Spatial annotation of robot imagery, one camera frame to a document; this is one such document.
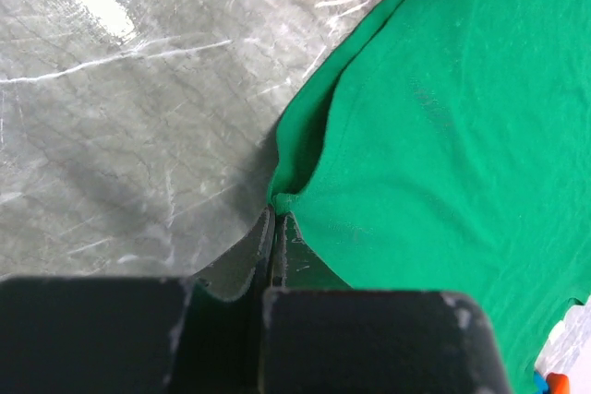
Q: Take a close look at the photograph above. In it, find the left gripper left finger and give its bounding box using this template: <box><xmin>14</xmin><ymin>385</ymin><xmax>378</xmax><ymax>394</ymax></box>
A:
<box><xmin>195</xmin><ymin>206</ymin><xmax>276</xmax><ymax>302</ymax></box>

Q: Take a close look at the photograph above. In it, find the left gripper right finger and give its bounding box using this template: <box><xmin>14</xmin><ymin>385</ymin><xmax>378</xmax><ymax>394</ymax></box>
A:
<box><xmin>270</xmin><ymin>213</ymin><xmax>351</xmax><ymax>291</ymax></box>

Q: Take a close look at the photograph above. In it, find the green t-shirt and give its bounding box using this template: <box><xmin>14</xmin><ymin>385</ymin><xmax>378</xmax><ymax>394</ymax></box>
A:
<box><xmin>268</xmin><ymin>0</ymin><xmax>590</xmax><ymax>393</ymax></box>

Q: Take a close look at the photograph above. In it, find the folded blue t-shirt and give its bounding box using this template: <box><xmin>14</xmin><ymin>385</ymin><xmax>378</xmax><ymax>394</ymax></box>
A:
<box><xmin>534</xmin><ymin>371</ymin><xmax>549</xmax><ymax>394</ymax></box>

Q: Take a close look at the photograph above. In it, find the folded orange t-shirt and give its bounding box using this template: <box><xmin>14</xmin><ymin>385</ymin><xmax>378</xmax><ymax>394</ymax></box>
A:
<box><xmin>546</xmin><ymin>373</ymin><xmax>571</xmax><ymax>394</ymax></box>

